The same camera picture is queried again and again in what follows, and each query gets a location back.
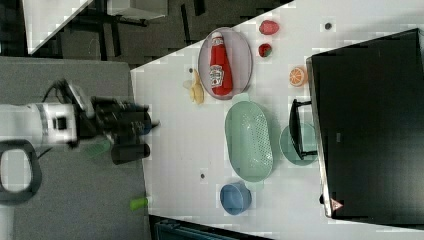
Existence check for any white background table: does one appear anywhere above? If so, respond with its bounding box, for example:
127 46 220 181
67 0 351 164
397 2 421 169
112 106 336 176
21 0 93 55

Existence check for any green marker tape piece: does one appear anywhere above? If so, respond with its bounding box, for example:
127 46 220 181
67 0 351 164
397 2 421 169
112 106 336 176
129 197 149 211

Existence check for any small red strawberry toy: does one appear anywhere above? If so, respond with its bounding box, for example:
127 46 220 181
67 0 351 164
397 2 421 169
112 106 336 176
258 43 272 58

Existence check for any yellow toy banana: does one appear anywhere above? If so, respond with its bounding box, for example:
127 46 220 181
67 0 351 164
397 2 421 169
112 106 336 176
183 68 204 105

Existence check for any green round plate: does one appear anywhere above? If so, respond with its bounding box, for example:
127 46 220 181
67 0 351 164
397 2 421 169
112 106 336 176
279 123 317 166

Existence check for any green oval plastic strainer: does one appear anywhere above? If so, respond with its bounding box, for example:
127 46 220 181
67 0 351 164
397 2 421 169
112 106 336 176
225 93 274 191

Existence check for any grey foam mat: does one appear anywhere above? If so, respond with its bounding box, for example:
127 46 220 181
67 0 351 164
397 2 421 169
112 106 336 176
1 57 151 240

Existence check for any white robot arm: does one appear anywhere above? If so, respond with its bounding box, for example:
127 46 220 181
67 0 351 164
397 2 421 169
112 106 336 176
1 97 159 206

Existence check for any black toaster oven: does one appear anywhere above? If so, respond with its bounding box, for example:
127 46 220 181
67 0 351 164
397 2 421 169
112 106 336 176
307 29 424 227

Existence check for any large red strawberry toy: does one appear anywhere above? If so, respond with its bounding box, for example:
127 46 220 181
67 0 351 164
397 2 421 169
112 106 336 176
259 20 280 35

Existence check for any dark teal bin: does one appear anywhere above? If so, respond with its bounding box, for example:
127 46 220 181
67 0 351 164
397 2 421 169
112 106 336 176
154 220 255 240

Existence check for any red ketchup bottle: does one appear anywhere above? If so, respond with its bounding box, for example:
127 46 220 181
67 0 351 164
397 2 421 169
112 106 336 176
209 32 233 96

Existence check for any orange slice toy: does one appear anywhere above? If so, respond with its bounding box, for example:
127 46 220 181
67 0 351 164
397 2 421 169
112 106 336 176
289 67 307 87

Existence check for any black oven door handle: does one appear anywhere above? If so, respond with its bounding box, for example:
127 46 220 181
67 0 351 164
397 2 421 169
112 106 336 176
289 99 317 160

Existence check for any blue plastic cup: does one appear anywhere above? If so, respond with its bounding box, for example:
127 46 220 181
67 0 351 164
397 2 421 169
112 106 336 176
220 182 252 216

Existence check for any black cylinder cup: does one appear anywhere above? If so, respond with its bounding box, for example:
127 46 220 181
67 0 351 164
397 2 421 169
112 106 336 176
111 144 150 165

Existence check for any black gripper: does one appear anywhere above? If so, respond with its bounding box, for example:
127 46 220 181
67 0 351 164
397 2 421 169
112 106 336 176
77 97 160 142

